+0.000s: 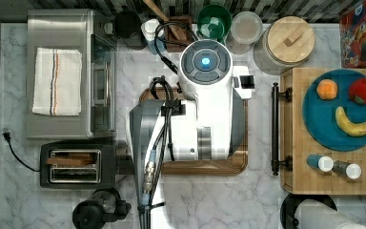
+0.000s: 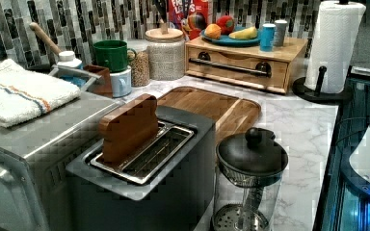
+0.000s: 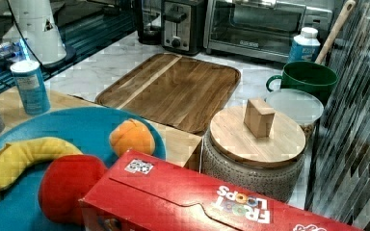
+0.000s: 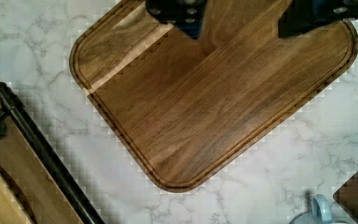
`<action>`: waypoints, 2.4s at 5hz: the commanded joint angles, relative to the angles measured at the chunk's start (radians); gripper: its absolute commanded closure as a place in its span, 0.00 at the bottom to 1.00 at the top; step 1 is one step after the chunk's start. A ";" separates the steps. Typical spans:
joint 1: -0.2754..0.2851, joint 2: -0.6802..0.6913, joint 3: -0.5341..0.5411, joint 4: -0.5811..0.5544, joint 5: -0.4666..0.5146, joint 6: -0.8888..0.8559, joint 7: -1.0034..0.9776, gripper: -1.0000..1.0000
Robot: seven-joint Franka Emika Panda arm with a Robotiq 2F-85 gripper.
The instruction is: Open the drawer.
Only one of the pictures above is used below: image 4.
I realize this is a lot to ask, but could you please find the wooden drawer box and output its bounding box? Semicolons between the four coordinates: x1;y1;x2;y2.
0;81;85;224

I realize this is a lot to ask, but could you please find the light blue mug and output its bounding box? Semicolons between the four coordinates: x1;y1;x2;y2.
290;194;348;224

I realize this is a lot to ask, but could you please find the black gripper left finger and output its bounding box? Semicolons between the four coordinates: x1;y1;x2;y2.
145;0;208;39

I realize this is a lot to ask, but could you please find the black drawer handle bar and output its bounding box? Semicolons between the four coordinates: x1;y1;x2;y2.
0;82;104;224

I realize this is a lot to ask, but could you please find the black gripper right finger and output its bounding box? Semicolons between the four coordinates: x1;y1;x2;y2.
278;0;358;38

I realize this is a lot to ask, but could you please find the wooden cutting board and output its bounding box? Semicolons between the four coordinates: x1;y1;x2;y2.
69;0;358;192

